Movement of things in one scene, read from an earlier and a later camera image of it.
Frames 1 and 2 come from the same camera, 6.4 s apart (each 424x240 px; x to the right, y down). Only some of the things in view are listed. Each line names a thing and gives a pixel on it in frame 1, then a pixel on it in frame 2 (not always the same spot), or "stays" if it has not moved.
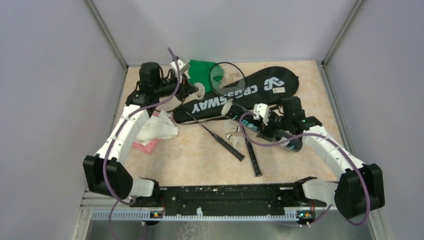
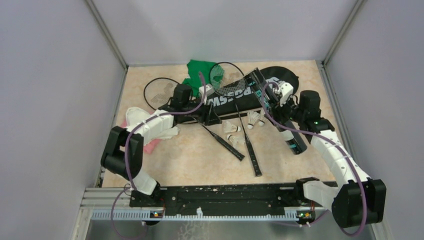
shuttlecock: [237, 142] stays
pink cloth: [148, 147] stays
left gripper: [185, 88] to [207, 116]
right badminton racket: [229, 79] stays
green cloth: [206, 73] stays
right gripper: [264, 132] to [275, 109]
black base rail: [272, 198] stays
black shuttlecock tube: [245, 116] to [294, 141]
